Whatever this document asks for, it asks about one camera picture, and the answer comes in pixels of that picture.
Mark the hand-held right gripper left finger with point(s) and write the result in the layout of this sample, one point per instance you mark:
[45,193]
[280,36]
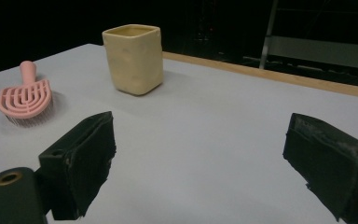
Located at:
[77,161]

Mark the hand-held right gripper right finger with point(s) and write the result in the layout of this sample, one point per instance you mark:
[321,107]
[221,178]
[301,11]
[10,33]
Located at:
[332,168]

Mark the brown square toast piece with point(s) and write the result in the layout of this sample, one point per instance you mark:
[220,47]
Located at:
[135,62]

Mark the grey metal stand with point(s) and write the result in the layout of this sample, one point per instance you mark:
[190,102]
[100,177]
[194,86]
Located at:
[317,51]

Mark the white table mat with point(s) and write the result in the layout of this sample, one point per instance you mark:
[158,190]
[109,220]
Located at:
[199,124]

